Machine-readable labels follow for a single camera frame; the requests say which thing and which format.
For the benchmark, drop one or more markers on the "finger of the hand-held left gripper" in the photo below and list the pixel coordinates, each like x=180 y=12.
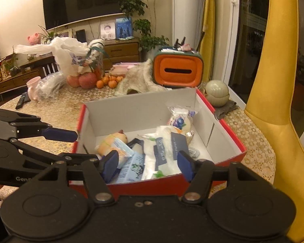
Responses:
x=60 y=134
x=40 y=157

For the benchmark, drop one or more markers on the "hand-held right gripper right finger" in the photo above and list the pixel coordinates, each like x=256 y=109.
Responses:
x=185 y=165

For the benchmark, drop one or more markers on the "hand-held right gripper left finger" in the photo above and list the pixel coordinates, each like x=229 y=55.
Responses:
x=110 y=165

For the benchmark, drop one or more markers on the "light blue small carton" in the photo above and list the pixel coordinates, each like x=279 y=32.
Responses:
x=131 y=168

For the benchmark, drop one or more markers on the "white green tissue packet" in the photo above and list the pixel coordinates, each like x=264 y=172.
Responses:
x=164 y=154

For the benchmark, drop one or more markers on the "white printed snack packet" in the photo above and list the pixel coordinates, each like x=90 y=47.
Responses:
x=179 y=120

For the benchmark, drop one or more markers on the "red shoe box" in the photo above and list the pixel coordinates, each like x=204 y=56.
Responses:
x=141 y=116

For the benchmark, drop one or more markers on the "gold lace round desktop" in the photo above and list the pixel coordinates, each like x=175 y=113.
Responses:
x=250 y=136

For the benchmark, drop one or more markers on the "clear plastic bag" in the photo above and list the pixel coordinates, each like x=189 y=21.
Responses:
x=52 y=84

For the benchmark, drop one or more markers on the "black remote control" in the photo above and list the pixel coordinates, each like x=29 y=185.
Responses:
x=22 y=100

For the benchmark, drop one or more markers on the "pink mug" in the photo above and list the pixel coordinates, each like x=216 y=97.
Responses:
x=33 y=87

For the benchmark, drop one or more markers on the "red apple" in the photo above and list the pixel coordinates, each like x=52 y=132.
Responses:
x=88 y=81
x=73 y=81

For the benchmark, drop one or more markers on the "white router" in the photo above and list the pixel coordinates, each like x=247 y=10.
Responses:
x=50 y=69

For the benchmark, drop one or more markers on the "grey cloth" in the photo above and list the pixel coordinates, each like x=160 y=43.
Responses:
x=226 y=108

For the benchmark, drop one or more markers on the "pile of tangerines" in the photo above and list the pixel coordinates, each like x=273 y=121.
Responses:
x=110 y=81

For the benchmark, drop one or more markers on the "clear snack container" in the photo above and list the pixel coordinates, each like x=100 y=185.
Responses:
x=93 y=60

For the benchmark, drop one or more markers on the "white plastic bag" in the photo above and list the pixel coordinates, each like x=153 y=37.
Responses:
x=63 y=53

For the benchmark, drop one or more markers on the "small potted plant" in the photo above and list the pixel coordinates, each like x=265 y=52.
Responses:
x=11 y=65

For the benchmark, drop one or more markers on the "beige cloth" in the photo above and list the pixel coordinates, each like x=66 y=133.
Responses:
x=139 y=79

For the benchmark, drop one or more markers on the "pink flat box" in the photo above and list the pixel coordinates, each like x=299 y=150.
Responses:
x=124 y=68

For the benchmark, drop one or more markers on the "orange green tissue box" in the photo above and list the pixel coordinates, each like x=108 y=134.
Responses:
x=177 y=69

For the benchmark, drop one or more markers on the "pink pig toy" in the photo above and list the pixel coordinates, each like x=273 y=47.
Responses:
x=34 y=39

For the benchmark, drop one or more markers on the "potted grass plant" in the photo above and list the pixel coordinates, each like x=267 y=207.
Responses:
x=46 y=35

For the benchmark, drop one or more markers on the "black speaker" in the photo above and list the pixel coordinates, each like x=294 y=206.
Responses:
x=80 y=35

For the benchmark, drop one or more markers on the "wooden television console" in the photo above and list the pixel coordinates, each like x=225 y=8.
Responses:
x=121 y=49

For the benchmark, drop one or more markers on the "yellow giraffe chair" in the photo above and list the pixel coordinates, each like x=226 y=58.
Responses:
x=273 y=106

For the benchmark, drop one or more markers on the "blue picture card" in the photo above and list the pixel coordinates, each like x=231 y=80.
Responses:
x=123 y=28

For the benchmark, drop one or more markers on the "black television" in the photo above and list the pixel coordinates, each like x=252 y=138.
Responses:
x=86 y=2

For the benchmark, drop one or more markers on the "yellow grey curtain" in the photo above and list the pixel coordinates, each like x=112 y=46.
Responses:
x=208 y=25

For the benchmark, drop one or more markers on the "potted tree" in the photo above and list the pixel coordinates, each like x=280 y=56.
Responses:
x=141 y=12

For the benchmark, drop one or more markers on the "white air conditioner tower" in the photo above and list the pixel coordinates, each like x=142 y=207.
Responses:
x=186 y=12

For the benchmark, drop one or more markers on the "white photo frame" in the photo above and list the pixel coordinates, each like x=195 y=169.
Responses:
x=64 y=33

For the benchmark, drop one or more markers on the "portrait photo frame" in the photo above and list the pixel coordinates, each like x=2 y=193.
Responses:
x=108 y=31

